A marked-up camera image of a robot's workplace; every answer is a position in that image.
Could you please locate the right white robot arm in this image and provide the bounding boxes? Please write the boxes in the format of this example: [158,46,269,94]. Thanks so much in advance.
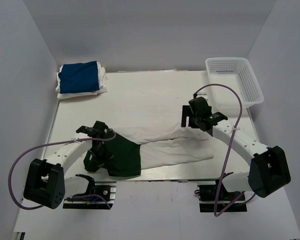
[181,97,291,200]

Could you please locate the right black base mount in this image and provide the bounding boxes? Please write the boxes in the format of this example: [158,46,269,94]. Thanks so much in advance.
[194,183,247,213]

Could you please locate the white green raglan t shirt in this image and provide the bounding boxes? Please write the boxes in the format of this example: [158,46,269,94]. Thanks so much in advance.
[83,124,214,178]

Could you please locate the white plastic basket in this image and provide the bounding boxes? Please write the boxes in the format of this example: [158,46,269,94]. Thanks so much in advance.
[205,57,264,110]

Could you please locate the blue t shirt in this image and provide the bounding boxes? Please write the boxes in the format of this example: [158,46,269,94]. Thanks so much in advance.
[58,61,100,94]

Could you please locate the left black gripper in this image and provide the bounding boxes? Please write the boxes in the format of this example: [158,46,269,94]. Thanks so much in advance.
[89,142,114,170]

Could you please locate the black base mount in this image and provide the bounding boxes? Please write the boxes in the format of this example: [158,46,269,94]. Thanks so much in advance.
[62,182,117,210]
[194,183,247,213]

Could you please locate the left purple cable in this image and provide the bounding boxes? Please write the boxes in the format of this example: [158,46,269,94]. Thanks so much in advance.
[9,128,117,210]

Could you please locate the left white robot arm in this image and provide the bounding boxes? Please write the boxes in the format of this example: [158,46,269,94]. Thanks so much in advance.
[23,121,116,209]

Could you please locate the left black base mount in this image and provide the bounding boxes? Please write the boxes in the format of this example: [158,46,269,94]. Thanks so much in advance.
[62,182,117,210]

